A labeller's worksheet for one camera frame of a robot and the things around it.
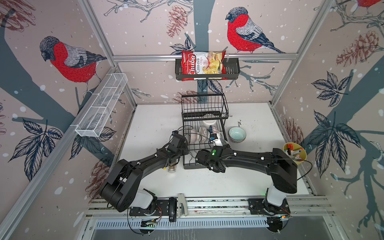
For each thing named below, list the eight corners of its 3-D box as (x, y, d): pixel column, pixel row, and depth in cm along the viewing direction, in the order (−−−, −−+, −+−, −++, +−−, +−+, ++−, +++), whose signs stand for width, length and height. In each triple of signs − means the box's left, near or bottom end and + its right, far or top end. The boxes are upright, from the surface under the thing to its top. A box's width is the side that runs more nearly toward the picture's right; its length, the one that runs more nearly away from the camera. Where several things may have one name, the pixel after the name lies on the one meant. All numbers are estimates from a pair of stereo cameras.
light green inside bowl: (229, 143, 98) (230, 140, 94) (226, 129, 105) (227, 126, 102) (246, 143, 98) (247, 140, 94) (242, 129, 105) (244, 126, 102)
